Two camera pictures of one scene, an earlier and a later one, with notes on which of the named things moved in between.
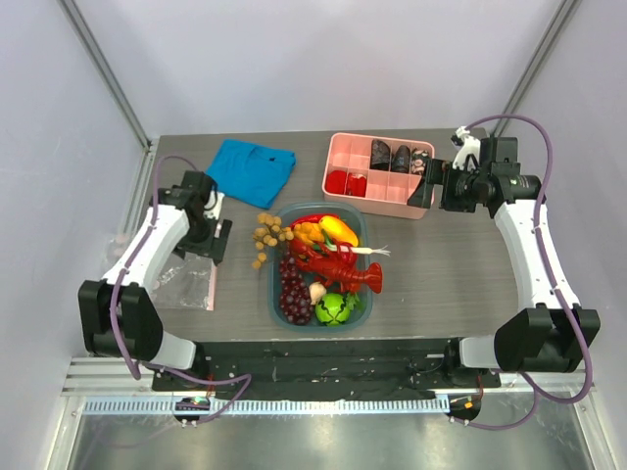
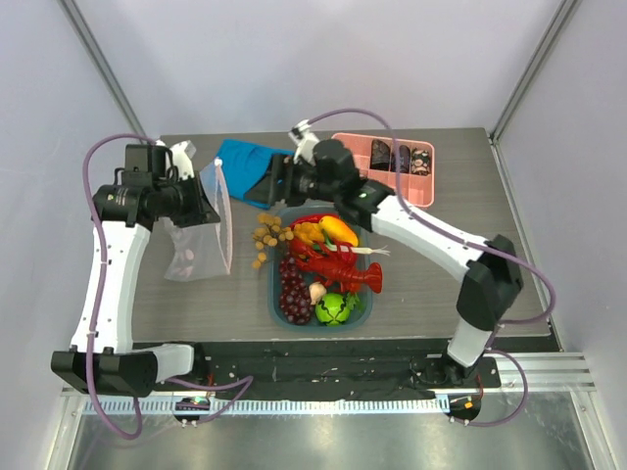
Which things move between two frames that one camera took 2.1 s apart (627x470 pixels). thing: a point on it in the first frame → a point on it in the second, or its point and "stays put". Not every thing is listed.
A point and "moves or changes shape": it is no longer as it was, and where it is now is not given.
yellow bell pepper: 311,232 stays put
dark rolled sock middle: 402,160 stays put
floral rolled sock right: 418,158 stays put
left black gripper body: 202,240 → 183,202
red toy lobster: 327,264 stays put
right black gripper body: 438,181 → 279,178
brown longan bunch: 270,234 stays put
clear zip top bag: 188,282 moves or changes shape
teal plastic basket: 319,282 stays put
